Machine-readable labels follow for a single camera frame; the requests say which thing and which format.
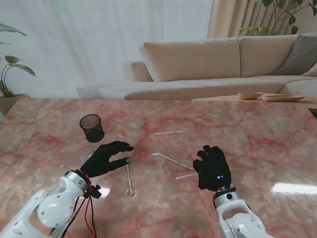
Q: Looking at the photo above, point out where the flat wooden plate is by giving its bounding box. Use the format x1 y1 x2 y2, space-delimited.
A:
262 94 306 102

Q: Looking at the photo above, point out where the grey cushion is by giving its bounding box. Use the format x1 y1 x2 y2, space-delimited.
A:
273 34 317 76

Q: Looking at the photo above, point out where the large-leaf green plant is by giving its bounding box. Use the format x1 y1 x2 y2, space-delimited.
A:
0 22 36 99

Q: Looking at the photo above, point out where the white straw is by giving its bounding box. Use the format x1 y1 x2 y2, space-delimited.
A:
125 164 137 198
150 152 196 171
154 129 188 136

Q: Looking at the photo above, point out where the black mesh holder cup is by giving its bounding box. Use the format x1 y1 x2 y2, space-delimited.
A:
79 114 106 144

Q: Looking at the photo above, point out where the cream cushion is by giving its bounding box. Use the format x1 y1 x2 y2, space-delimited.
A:
301 65 317 77

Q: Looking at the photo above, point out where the beige curtain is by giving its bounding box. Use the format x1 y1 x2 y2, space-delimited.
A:
207 0 317 40

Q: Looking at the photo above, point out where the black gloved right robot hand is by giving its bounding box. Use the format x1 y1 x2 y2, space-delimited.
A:
192 145 233 192

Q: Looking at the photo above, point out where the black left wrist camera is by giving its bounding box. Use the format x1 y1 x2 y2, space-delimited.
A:
89 183 102 199

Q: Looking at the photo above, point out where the beige sofa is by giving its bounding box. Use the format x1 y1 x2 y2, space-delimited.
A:
76 33 317 101

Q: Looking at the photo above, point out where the pale plant pot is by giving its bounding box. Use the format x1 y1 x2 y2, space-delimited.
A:
0 93 31 117

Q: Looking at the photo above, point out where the red and black cable bundle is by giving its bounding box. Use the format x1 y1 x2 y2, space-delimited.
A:
61 173 99 236

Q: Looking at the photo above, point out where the wooden bowl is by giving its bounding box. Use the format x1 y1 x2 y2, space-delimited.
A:
237 91 264 101

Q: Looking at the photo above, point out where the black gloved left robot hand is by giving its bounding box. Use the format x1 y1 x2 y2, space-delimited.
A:
79 140 135 178

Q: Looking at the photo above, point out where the small-leaf green tree plant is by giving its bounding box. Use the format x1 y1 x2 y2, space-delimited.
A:
238 0 304 38

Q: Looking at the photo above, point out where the sheer white curtain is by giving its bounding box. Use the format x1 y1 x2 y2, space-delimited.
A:
0 0 213 99

